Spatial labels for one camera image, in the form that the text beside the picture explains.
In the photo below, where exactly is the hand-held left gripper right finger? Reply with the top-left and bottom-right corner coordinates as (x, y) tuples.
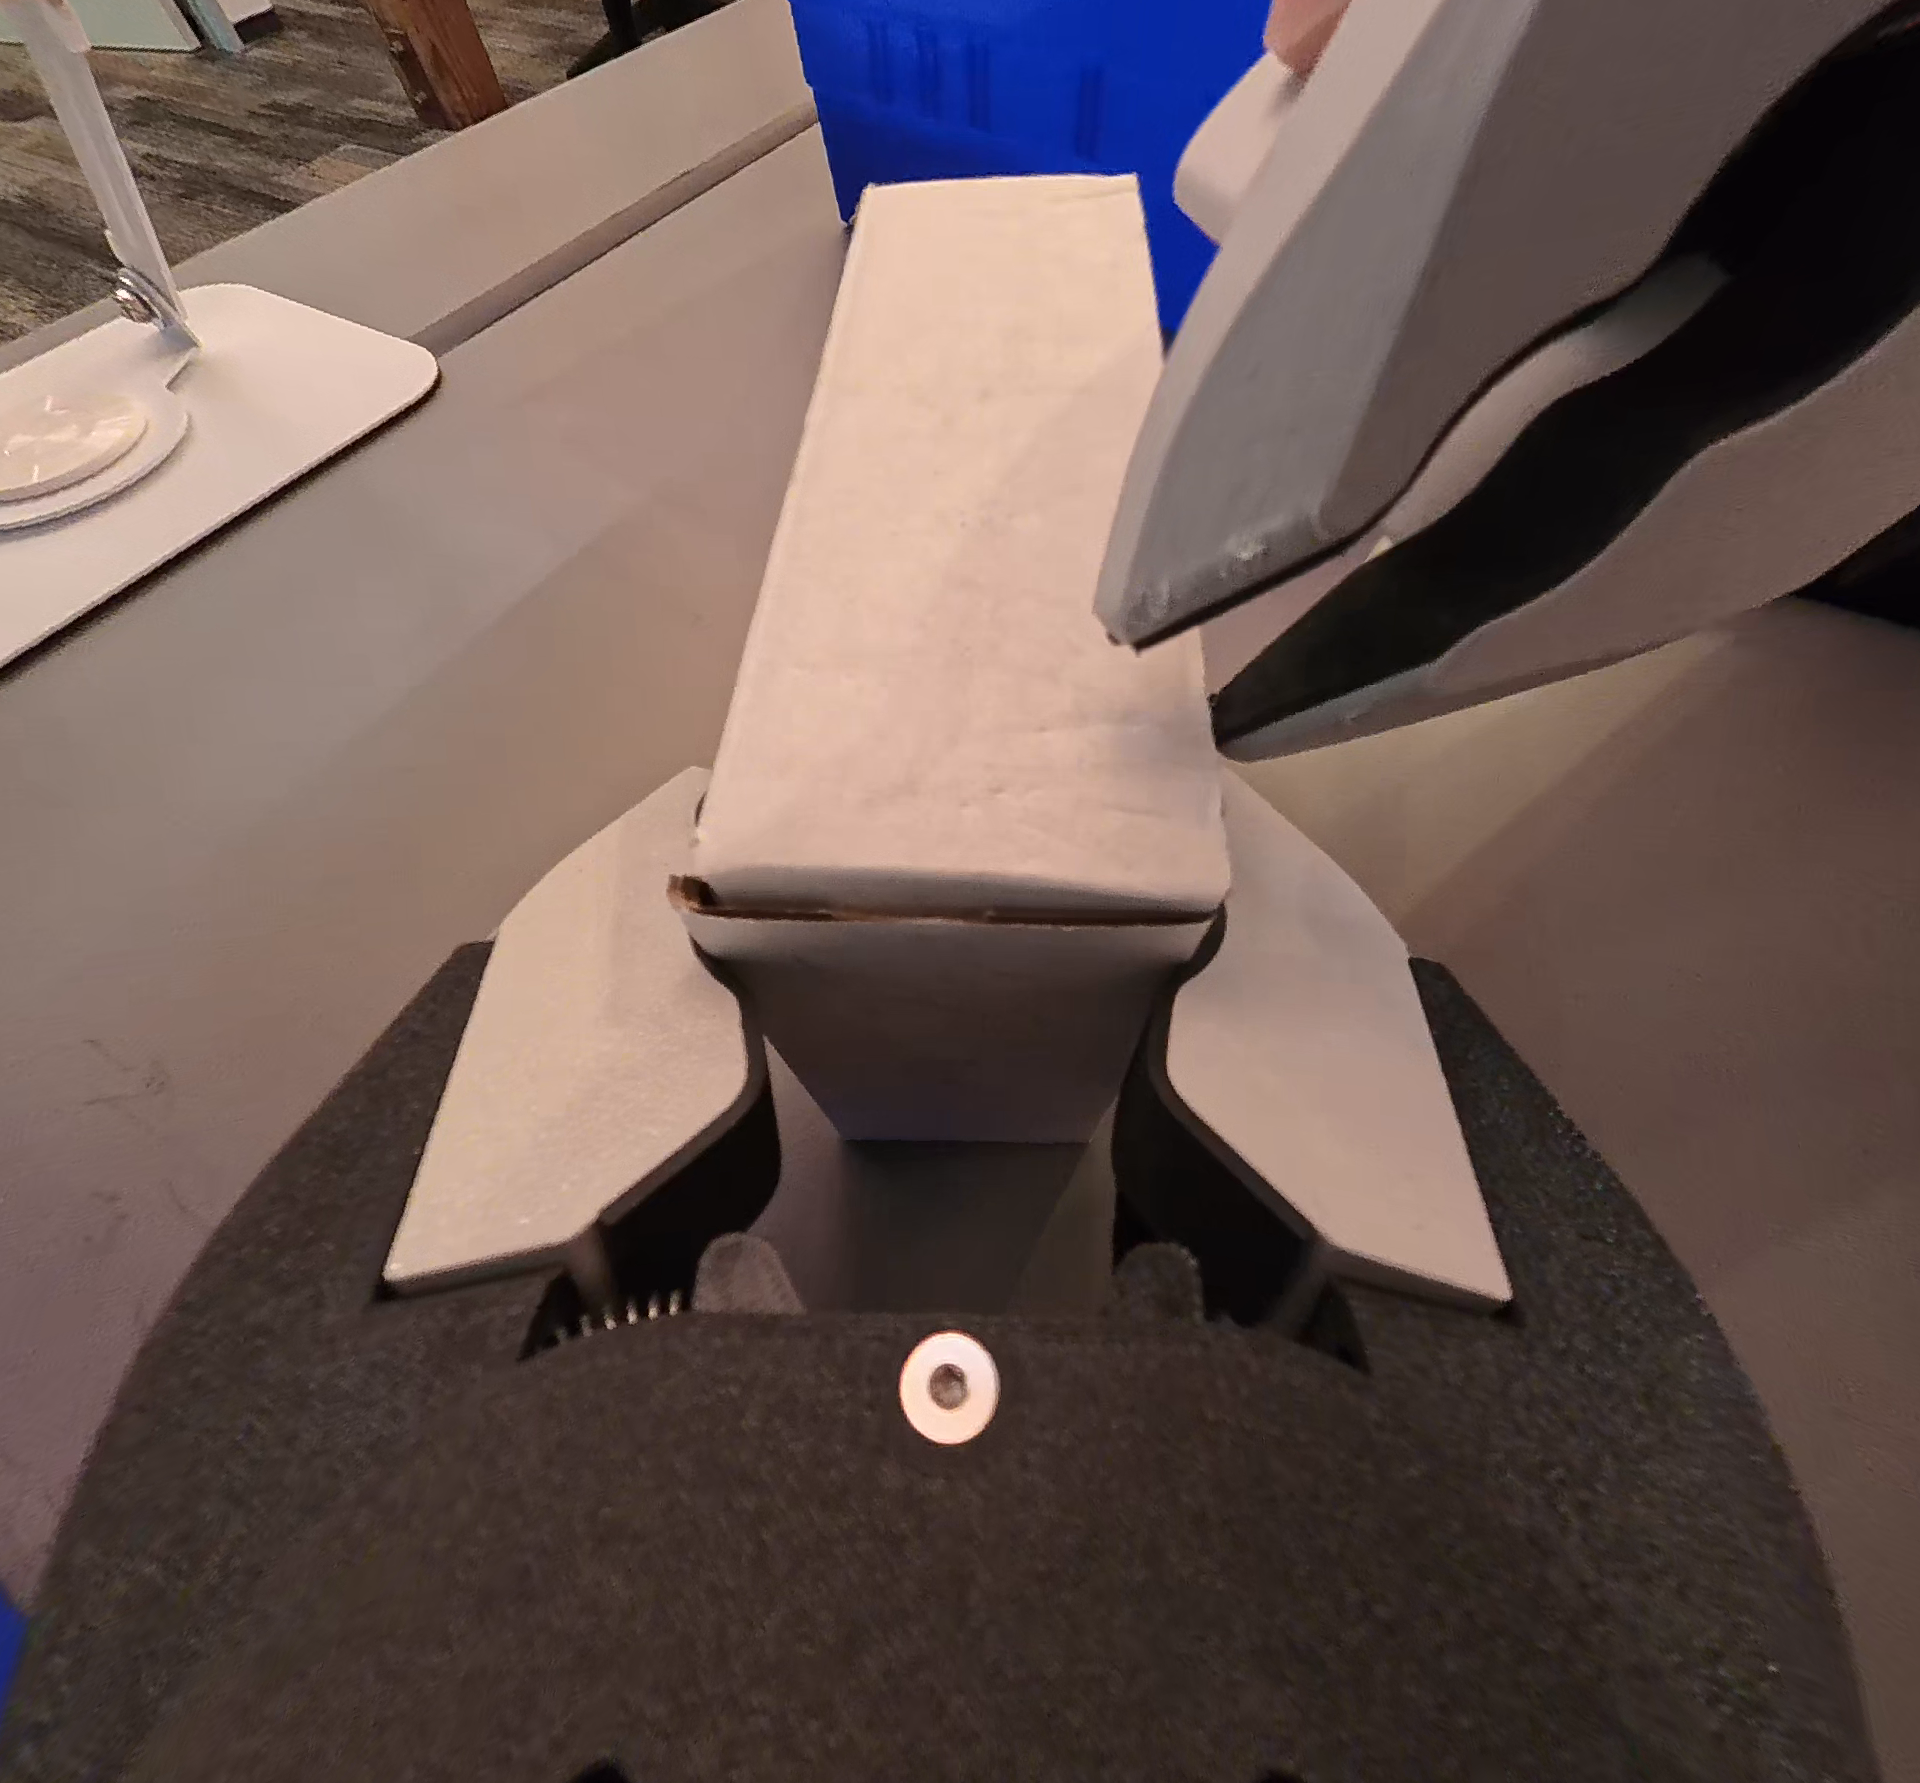
(1115, 779), (1515, 1322)

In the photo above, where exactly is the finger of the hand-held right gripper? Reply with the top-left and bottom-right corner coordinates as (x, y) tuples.
(1210, 259), (1920, 767)
(1091, 0), (1920, 653)

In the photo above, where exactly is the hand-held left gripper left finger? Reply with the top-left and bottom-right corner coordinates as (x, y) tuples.
(381, 767), (783, 1295)

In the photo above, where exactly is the blue plastic bin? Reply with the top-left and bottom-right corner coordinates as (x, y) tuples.
(754, 0), (1337, 354)

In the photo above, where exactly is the white cardboard box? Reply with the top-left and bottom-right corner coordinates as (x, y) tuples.
(667, 171), (1235, 1148)

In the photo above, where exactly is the white stand base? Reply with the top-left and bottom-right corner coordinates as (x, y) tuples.
(0, 0), (443, 677)

